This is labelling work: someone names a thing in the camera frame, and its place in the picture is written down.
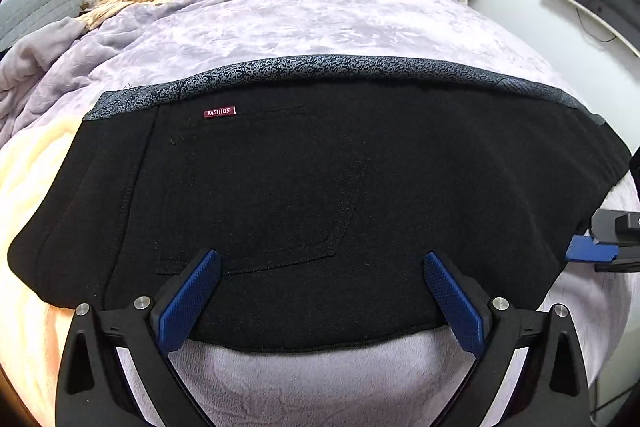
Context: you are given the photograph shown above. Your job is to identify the lavender plush blanket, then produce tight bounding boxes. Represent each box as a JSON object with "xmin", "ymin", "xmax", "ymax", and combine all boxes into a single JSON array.
[{"xmin": 0, "ymin": 0, "xmax": 631, "ymax": 427}]

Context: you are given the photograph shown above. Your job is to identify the peach plush blanket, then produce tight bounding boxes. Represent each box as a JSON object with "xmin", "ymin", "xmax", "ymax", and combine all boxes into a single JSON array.
[{"xmin": 0, "ymin": 107, "xmax": 96, "ymax": 423}]

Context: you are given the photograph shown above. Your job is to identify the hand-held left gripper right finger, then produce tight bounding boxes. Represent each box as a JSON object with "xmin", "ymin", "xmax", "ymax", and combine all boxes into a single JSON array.
[{"xmin": 422, "ymin": 251, "xmax": 592, "ymax": 427}]

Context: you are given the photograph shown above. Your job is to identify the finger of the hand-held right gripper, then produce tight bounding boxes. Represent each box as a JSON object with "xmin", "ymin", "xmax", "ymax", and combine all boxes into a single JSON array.
[{"xmin": 564, "ymin": 234, "xmax": 640, "ymax": 273}]

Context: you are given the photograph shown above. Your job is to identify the black pants with patterned waistband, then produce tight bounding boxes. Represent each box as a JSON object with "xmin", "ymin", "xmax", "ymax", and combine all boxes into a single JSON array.
[{"xmin": 7, "ymin": 53, "xmax": 633, "ymax": 354}]

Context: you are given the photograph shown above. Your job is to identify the black monitor cable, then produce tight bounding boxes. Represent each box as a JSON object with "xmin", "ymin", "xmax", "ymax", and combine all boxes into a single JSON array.
[{"xmin": 579, "ymin": 9, "xmax": 617, "ymax": 42}]

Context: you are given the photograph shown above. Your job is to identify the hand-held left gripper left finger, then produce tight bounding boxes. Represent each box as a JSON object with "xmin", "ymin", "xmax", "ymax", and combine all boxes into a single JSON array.
[{"xmin": 56, "ymin": 249, "xmax": 222, "ymax": 427}]

